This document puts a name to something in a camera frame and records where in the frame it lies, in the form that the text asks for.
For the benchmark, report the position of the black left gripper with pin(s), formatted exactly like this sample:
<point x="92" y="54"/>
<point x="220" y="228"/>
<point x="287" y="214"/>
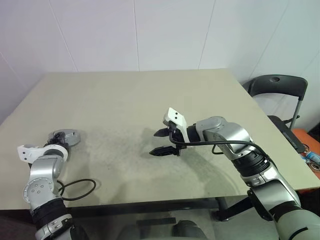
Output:
<point x="60" y="145"/>

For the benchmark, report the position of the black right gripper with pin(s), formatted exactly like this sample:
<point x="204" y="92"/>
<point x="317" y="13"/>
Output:
<point x="178" y="138"/>

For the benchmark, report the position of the grey motor stator housing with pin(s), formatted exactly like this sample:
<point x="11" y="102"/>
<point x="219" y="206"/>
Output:
<point x="72" y="140"/>

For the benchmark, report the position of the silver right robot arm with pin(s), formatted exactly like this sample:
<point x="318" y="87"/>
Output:
<point x="225" y="130"/>

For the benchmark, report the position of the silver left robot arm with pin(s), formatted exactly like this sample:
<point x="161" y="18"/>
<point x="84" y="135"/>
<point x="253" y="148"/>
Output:
<point x="42" y="170"/>

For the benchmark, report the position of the black flat bar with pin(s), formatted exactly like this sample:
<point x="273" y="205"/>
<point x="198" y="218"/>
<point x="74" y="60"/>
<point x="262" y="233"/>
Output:
<point x="155" y="221"/>

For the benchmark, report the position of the dark grey rounded shape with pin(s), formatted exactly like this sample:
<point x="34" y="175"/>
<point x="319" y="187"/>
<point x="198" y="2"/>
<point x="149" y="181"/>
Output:
<point x="190" y="230"/>

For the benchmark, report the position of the black folding chair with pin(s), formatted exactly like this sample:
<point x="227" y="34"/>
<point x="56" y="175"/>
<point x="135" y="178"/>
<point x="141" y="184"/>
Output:
<point x="275" y="86"/>

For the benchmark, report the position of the orange box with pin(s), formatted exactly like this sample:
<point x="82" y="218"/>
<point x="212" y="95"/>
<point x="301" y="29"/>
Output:
<point x="310" y="140"/>

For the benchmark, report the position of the blue and white small item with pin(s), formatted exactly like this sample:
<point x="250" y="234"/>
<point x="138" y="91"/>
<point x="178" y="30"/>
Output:
<point x="312" y="156"/>

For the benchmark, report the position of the round metal bearing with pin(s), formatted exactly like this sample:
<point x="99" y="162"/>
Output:
<point x="315" y="166"/>

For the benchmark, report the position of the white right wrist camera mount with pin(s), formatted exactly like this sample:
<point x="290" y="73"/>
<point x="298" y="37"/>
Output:
<point x="177" y="117"/>

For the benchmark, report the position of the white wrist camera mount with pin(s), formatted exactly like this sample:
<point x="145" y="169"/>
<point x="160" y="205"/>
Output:
<point x="27" y="152"/>
<point x="177" y="117"/>

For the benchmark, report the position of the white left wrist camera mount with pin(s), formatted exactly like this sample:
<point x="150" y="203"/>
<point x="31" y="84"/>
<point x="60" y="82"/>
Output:
<point x="27" y="152"/>

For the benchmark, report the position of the black table frame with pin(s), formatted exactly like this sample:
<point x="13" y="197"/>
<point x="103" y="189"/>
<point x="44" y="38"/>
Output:
<point x="137" y="207"/>

